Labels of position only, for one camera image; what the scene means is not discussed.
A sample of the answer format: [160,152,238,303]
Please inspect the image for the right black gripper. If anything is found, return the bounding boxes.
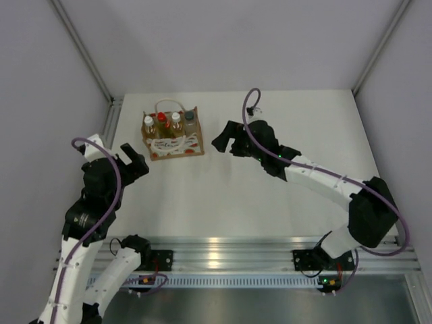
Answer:
[213,121,265,162]

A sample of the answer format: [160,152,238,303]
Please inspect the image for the white cap amber bottle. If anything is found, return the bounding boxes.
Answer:
[144,115,158,139]
[171,112,184,138]

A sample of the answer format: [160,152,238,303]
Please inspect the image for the burlap watermelon canvas bag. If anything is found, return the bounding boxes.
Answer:
[141,98,205,161]

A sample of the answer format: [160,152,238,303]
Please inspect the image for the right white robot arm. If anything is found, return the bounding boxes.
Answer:
[212,108,398,268]

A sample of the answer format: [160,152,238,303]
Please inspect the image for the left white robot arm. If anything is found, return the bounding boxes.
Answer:
[34,134,153,323]

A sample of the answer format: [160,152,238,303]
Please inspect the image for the grey cap clear jar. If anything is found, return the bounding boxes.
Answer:
[184,110,197,136]

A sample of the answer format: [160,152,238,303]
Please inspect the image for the red cap yellow bottle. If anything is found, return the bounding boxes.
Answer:
[157,112,172,138]

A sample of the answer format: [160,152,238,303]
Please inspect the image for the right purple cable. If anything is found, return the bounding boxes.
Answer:
[241,88,411,296]

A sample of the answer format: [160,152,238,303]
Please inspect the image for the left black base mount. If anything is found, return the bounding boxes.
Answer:
[147,250,173,272]

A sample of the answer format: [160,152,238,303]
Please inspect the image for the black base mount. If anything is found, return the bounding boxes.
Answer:
[147,250,173,272]
[292,249,322,278]

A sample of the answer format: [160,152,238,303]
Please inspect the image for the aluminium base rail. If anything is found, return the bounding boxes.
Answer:
[52,235,422,273]

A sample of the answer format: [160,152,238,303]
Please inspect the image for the white slotted cable duct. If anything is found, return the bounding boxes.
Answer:
[123,274,335,289]

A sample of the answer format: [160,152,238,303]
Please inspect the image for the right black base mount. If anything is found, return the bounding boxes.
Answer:
[292,249,322,278]

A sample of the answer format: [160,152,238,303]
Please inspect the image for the left aluminium frame post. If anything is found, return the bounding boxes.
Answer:
[49,0,113,103]

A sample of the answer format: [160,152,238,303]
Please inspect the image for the aluminium frame post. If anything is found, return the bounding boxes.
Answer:
[49,0,113,103]
[351,0,413,98]

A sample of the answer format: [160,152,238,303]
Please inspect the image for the right aluminium frame post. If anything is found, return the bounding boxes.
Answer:
[351,0,413,98]

